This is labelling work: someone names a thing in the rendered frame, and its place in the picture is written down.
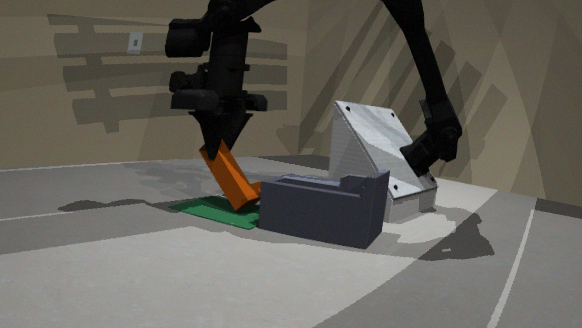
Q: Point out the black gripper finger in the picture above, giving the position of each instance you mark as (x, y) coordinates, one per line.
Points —
(235, 124)
(212, 127)

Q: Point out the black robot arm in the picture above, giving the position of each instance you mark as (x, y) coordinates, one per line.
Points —
(190, 37)

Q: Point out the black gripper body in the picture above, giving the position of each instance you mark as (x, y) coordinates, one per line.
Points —
(223, 92)

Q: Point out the orange l-shaped part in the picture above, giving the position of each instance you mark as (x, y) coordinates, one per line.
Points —
(231, 178)

